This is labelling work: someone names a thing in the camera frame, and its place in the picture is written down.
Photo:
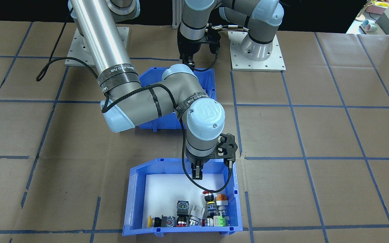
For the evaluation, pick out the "aluminium profile post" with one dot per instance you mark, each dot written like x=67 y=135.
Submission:
x=178 y=13

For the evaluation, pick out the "white body push button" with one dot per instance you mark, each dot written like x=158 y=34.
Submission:
x=197 y=214

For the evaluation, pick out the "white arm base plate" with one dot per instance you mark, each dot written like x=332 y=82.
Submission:
x=268 y=65
x=76 y=54

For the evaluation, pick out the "orange grey pilot light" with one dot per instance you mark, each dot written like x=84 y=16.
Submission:
x=221 y=202

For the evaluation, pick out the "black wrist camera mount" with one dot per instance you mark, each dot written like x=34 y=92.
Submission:
x=227 y=150
x=211 y=40

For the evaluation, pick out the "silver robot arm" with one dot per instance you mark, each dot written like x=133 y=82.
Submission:
x=93 y=33
x=258 y=44

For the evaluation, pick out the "red mushroom emergency button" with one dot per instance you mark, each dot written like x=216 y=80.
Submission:
x=209 y=199

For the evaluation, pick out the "white paper bin liner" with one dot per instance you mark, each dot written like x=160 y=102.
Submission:
x=160 y=192

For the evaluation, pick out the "blue plastic battery bin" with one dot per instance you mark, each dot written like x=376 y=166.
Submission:
x=208 y=81

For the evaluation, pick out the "blue plastic button bin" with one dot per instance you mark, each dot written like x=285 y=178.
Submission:
x=133 y=202

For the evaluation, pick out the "light blue cup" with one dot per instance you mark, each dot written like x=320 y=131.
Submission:
x=366 y=24

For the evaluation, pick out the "yellow mushroom push button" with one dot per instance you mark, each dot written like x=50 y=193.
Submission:
x=157 y=221

